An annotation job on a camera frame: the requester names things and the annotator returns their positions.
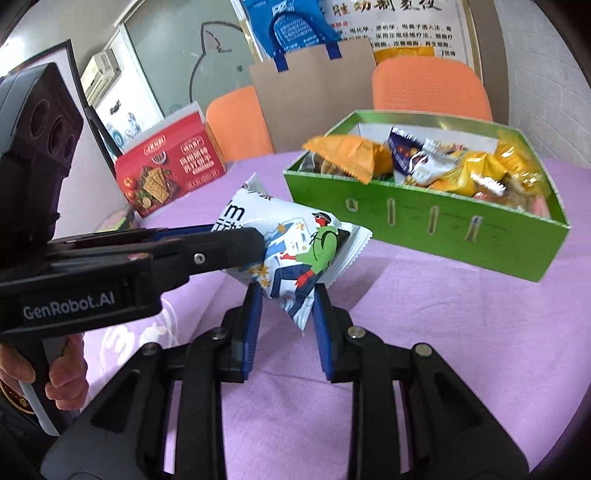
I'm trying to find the brown paper bag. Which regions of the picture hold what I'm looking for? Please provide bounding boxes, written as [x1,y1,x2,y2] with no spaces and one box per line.
[249,38,376,153]

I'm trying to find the orange green snack bag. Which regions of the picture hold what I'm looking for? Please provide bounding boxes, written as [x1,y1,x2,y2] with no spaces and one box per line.
[300,135,394,185]

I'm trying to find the white blue cartoon snack bag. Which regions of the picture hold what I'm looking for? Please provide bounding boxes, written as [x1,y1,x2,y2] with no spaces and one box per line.
[212,175,373,330]

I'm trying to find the white air conditioner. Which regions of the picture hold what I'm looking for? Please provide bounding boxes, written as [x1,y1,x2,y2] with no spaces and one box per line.
[80,48,121,107]

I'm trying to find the dark navy snack packet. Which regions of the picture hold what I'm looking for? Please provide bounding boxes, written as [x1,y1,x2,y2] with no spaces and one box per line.
[387,127,460,187]

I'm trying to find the wall poster chinese text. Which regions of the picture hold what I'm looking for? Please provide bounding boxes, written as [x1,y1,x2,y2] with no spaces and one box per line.
[318,0,475,67]

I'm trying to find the left orange chair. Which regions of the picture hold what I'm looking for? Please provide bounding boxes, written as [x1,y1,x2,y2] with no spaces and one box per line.
[205,86,274,162]

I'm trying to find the orange chair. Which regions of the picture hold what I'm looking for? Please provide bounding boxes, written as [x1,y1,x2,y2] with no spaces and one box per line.
[205,86,274,162]
[372,56,493,122]

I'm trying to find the blue tote bag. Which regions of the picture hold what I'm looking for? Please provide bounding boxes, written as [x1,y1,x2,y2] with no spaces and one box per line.
[242,0,342,73]

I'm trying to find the right orange chair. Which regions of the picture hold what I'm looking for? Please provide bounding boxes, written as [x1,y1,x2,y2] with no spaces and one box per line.
[372,56,493,122]

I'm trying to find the left hand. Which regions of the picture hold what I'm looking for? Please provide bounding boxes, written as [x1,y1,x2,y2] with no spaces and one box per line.
[1,334,89,411]

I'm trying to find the red cracker box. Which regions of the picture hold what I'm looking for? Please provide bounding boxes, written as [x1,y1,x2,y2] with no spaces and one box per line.
[115,102,225,218]

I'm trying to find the yellow chips bag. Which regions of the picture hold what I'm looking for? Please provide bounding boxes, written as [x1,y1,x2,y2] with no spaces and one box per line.
[429,151,508,197]

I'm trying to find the purple table cloth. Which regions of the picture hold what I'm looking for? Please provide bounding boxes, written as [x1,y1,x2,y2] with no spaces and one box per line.
[82,151,591,480]

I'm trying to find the yellow cake packet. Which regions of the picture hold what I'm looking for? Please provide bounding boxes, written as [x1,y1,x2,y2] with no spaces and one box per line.
[495,133,549,197]

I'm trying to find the green cardboard box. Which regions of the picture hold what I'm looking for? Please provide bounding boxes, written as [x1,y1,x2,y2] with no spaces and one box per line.
[283,110,571,282]

